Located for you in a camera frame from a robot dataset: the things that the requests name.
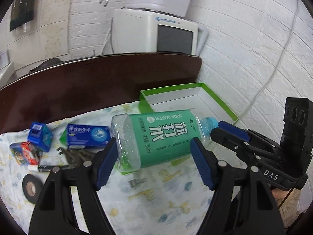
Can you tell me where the black electrical tape roll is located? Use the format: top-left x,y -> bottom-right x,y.
22,174 -> 43,204

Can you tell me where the black white marker pen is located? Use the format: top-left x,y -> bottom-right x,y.
27,165 -> 69,173

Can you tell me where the brown hair claw clip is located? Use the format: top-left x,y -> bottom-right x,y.
57,147 -> 95,169

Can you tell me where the small green cardboard box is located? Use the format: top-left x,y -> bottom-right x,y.
59,129 -> 67,146

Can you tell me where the blue medicine box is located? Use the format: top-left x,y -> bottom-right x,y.
66,124 -> 111,149

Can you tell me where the green label soda water bottle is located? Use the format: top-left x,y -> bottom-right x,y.
111,109 -> 219,173

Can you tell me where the green mosquito repellent plug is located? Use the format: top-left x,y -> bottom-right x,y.
129,178 -> 146,188

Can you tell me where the beige knit sleeve forearm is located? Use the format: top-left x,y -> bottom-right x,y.
276,189 -> 301,228

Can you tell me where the person's right hand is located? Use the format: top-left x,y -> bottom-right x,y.
272,188 -> 294,200

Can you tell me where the green cardboard tray box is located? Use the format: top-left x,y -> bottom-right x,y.
137,83 -> 238,123

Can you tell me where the red playing card box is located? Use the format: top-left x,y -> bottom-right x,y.
10,142 -> 40,165

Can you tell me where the blue plastic cube box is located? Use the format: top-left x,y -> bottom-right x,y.
27,122 -> 53,152

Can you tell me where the dark brown wooden headboard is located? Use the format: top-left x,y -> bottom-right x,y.
1,53 -> 202,133

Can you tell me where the white CRT monitor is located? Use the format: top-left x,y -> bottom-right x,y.
112,9 -> 209,56

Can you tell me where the black camera module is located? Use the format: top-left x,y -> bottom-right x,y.
280,97 -> 312,178

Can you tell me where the white wall cable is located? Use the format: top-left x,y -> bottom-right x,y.
232,0 -> 300,125

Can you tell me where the black wall dispenser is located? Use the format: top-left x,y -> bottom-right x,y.
10,0 -> 36,31

